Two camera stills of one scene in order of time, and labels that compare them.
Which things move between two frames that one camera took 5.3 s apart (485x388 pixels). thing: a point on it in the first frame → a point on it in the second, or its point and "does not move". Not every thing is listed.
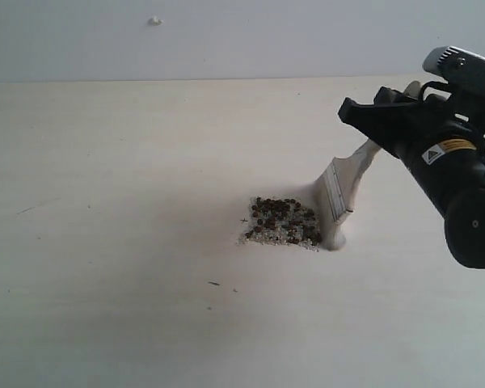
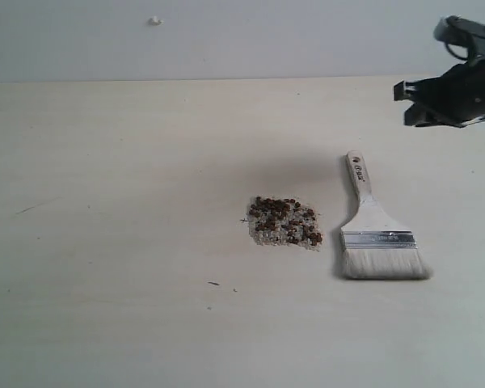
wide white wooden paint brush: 336,186 → 372,246
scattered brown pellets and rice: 282,222 does not move
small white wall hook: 154,21 does not move
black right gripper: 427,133 → 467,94
